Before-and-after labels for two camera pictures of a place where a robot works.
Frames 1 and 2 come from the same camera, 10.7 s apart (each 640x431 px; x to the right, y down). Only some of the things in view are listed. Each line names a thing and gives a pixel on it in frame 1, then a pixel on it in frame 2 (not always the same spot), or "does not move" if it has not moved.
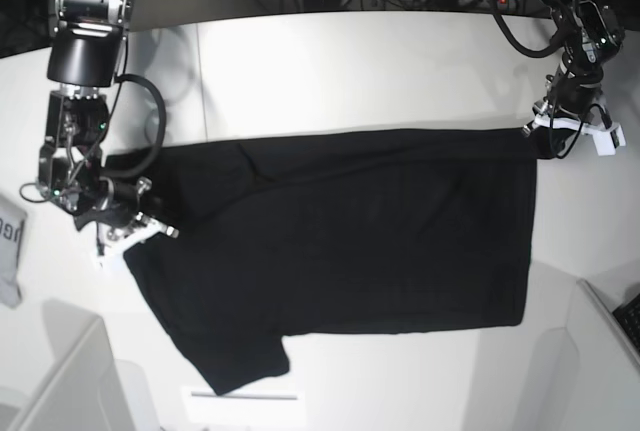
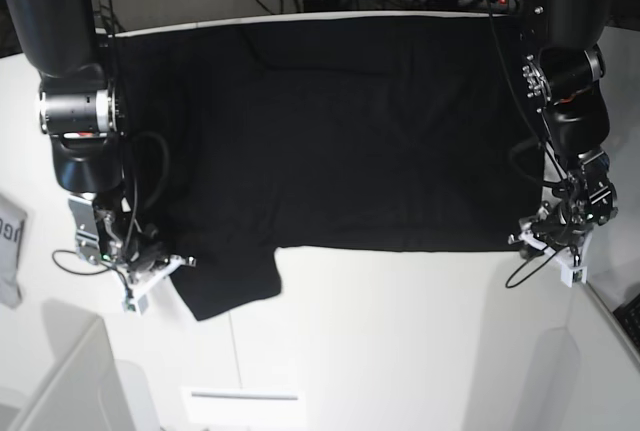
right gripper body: x=591 y=118 -> x=556 y=225
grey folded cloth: x=12 y=221 does not move
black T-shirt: x=256 y=239 -> x=370 y=133
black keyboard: x=629 y=316 does not move
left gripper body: x=107 y=201 -> x=138 y=248
